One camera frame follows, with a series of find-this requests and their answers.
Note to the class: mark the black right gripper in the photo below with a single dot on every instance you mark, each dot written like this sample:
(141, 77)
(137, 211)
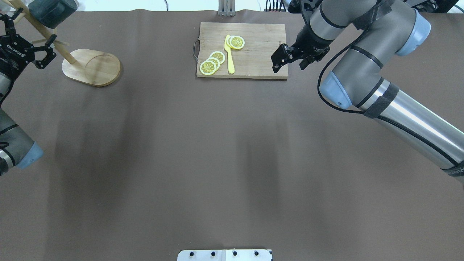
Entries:
(312, 44)

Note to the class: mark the wooden cup storage rack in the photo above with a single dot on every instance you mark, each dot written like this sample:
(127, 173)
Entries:
(95, 68)

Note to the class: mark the wooden cutting board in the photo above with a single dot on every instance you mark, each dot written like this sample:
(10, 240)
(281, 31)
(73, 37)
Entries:
(253, 61)

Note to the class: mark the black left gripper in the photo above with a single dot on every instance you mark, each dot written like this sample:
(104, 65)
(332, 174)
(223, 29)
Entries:
(11, 53)

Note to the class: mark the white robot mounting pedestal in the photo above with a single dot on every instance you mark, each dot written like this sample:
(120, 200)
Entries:
(226, 255)

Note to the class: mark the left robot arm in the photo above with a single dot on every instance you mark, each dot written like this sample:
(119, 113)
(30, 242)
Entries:
(17, 148)

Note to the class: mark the yellow plastic knife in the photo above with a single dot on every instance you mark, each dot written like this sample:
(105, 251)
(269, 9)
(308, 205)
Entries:
(227, 48)

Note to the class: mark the dark teal mug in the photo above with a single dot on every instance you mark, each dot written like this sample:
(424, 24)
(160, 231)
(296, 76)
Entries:
(52, 13)

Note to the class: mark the aluminium frame post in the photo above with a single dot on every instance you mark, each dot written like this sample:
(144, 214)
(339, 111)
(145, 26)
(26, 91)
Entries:
(226, 8)

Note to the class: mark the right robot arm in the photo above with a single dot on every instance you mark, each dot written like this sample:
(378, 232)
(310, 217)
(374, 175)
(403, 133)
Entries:
(354, 85)

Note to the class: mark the lemon slice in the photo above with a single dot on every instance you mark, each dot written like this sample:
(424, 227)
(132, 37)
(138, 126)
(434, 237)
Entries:
(207, 68)
(236, 42)
(216, 62)
(219, 56)

